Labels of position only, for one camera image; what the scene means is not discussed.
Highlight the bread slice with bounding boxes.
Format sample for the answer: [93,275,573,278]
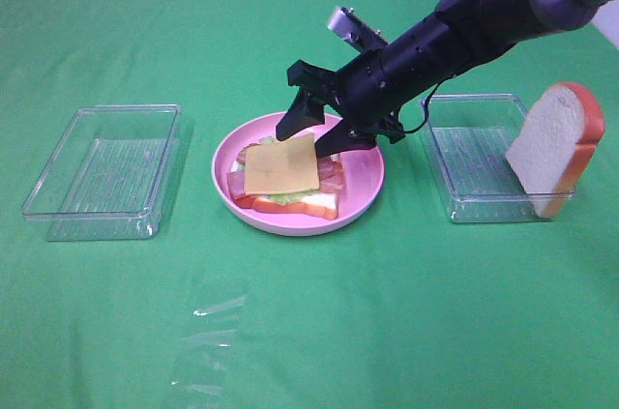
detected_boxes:
[228,155,345,220]
[505,82,605,219]

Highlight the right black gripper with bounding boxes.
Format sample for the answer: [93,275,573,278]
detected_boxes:
[276,48,426,158]

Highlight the bacon strip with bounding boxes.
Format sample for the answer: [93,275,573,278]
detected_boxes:
[226,143,345,199]
[225,160,346,202]

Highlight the pink round plate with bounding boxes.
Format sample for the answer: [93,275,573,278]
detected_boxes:
[211,111,385,237]

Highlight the clear plastic film sheet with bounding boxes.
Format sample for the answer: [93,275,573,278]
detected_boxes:
[162,277,250,408]

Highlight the green lettuce leaf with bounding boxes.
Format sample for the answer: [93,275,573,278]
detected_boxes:
[256,133,319,203]

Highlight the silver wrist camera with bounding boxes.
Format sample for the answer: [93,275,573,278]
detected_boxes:
[327,6,388,53]

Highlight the yellow cheese slice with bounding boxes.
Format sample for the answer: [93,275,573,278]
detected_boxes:
[244,133,319,194]

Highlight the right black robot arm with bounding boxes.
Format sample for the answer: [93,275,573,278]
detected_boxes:
[276,0,612,157]

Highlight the left clear plastic tray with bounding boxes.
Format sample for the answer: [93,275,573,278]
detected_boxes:
[21,104,183,242]

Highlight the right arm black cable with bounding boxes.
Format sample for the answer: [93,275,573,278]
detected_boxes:
[399,82,442,135]

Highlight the right clear plastic tray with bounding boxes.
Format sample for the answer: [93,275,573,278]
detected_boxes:
[420,93,575,223]

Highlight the green table cloth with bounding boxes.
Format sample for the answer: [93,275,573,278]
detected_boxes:
[1,0,618,408]

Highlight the clear plastic tray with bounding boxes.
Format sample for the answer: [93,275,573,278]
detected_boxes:
[420,93,575,223]
[21,104,183,242]

